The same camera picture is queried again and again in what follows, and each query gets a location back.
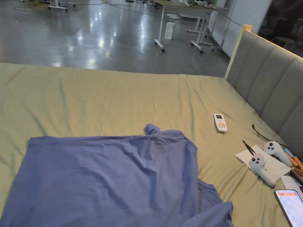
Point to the white card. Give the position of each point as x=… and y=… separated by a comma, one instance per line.
x=290, y=182

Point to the white hand controller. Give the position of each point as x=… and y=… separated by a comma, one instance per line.
x=278, y=152
x=261, y=168

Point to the orange pen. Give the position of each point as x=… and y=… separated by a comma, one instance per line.
x=294, y=160

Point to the white desk with wheels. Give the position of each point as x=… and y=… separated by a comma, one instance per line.
x=189, y=14

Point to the white paper sheet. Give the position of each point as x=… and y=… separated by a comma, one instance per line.
x=277, y=166

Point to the blue shirt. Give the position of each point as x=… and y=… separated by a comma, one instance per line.
x=99, y=179

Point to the grey padded headboard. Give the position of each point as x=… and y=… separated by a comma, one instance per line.
x=272, y=78

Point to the white box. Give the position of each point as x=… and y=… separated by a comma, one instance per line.
x=169, y=30

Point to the black tweezers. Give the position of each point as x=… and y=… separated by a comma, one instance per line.
x=247, y=147

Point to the smartphone with lit screen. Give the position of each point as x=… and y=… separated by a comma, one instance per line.
x=291, y=205

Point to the white remote control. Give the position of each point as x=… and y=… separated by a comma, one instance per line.
x=220, y=122

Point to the bed with pale green sheet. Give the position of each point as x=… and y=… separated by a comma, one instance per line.
x=118, y=101

